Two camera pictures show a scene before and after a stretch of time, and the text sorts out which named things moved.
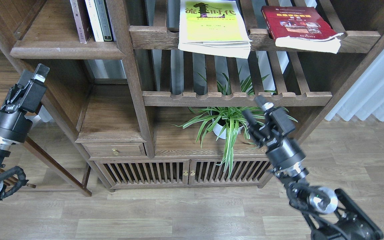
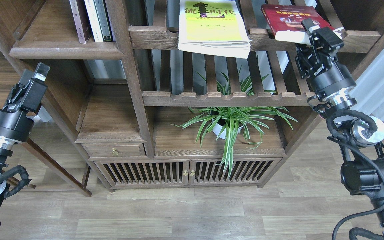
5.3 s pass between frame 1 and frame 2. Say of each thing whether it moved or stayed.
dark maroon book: stayed
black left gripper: stayed
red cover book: stayed
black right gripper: moved
